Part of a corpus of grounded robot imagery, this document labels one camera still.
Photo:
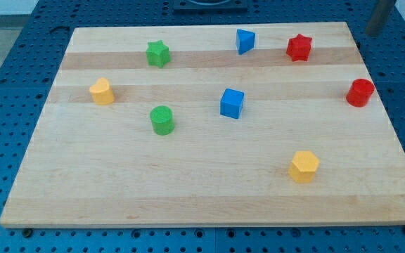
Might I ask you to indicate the grey robot arm rod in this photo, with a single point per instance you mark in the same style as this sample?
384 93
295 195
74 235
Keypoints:
379 16

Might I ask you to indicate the blue cube block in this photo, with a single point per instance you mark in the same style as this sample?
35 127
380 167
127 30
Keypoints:
231 103

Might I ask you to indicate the green cylinder block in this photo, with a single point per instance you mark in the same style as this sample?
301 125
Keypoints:
162 120

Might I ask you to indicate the wooden board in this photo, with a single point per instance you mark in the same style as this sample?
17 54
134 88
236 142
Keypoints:
103 166

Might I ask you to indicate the green star block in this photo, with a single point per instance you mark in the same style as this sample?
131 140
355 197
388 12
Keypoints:
158 54

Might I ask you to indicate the blue triangle block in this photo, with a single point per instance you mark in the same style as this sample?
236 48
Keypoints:
245 41

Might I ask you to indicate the yellow heart block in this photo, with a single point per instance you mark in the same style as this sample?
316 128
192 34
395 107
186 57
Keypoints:
101 92

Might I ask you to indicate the yellow hexagon block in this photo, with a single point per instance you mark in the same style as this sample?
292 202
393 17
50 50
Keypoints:
303 166

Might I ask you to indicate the red star block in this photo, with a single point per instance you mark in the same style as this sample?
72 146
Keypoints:
299 48

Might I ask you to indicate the red cylinder block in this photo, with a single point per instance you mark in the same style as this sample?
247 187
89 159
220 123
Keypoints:
360 92

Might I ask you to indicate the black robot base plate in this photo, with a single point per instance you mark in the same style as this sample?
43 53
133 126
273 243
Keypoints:
210 6

